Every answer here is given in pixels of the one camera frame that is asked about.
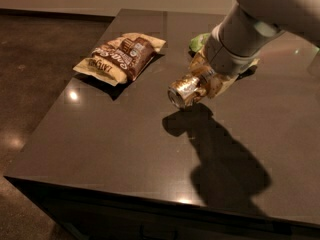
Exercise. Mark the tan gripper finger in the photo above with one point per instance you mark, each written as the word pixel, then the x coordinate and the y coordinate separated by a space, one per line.
pixel 213 85
pixel 200 68

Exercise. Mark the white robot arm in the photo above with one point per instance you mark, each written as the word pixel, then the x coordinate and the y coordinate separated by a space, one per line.
pixel 272 17

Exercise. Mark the brown and cream snack bag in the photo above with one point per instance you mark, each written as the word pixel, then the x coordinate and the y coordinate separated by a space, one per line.
pixel 121 60

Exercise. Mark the orange soda can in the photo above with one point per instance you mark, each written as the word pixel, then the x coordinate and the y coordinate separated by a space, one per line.
pixel 185 92

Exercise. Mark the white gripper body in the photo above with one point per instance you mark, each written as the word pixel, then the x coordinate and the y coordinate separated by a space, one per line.
pixel 224 59

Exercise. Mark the green snack bag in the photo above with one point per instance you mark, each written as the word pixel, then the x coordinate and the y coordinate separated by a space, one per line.
pixel 199 41

